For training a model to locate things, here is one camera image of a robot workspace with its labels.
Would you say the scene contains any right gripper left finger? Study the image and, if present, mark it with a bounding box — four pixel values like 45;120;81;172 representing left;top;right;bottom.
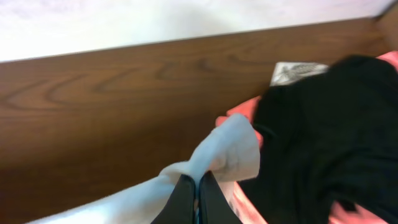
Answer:
151;174;196;224

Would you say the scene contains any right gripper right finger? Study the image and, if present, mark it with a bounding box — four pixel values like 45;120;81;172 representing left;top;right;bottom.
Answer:
198;171;242;224

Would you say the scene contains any white t-shirt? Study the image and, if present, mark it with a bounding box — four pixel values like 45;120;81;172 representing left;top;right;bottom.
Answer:
37;114;260;224

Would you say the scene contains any coral pink garment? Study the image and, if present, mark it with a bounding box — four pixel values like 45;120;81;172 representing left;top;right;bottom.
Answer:
215;50;398;224

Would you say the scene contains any black t-shirt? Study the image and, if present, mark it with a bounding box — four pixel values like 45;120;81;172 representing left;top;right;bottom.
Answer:
238;54;398;224

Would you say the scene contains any white leaf-print garment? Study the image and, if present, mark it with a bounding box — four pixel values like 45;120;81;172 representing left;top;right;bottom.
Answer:
270;62;328;86

